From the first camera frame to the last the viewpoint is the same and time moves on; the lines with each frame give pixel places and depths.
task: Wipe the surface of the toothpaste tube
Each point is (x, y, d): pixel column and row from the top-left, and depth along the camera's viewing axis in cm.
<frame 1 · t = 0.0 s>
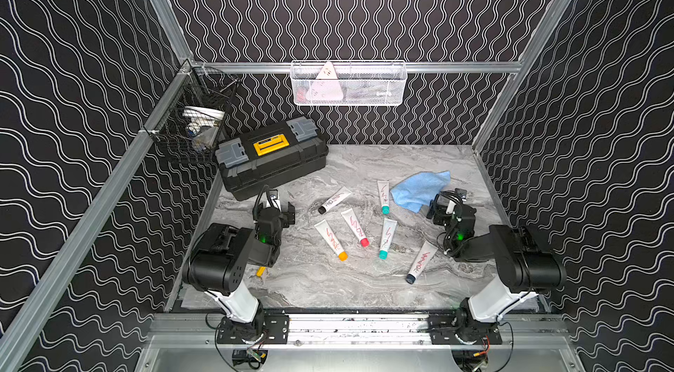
left hand: (274, 200, 94), fingers open
right hand: (447, 202, 96), fingers open
blue microfiber cloth: (419, 189, 106), point 3 cm above the table
white tube black cap: (340, 196, 105), on the table
white tube orange cap: (324, 227, 96), point 2 cm above the table
white tube pink cap: (354, 225, 96), point 2 cm above the table
white tube teal cap lower: (389, 231, 94), point 2 cm above the table
white tube green cap upper: (384, 196, 103), point 2 cm above the table
white tube dark blue cap: (422, 261, 88), point 2 cm above the table
black toolbox yellow latch: (265, 157, 96), point 17 cm above the table

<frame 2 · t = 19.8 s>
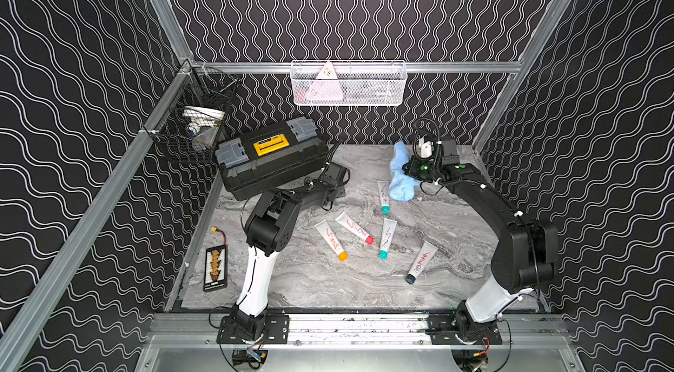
left hand: (336, 184, 104), fingers open
right hand: (404, 164, 90), fingers closed
blue microfiber cloth: (402, 187, 86), point 19 cm above the table
white tube pink cap: (351, 225, 97), on the table
black battery pack card: (216, 266, 87), on the table
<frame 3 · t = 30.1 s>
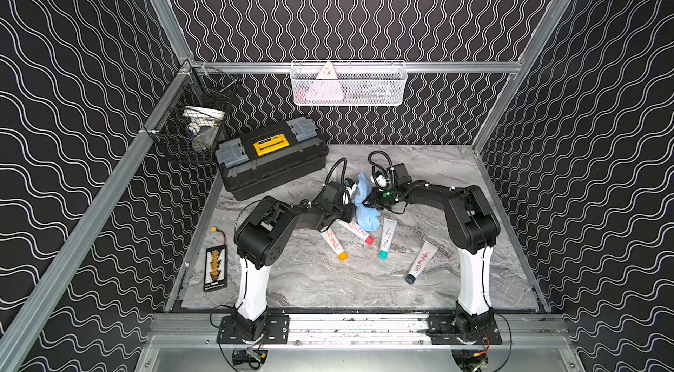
left hand: (354, 204, 99), fingers open
right hand: (364, 202, 101), fingers closed
blue microfiber cloth: (368, 218, 94), point 5 cm above the table
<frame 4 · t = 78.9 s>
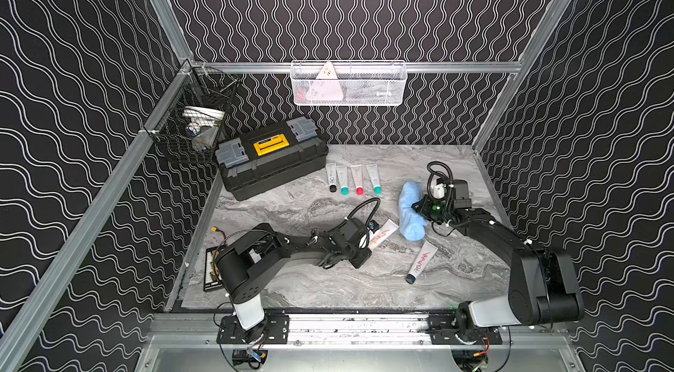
left hand: (367, 247, 88), fingers open
right hand: (413, 204, 91), fingers closed
blue microfiber cloth: (412, 223, 87), point 11 cm above the table
white tube pink cap: (358, 176, 111), on the table
white tube teal cap lower: (374, 175, 111), point 2 cm above the table
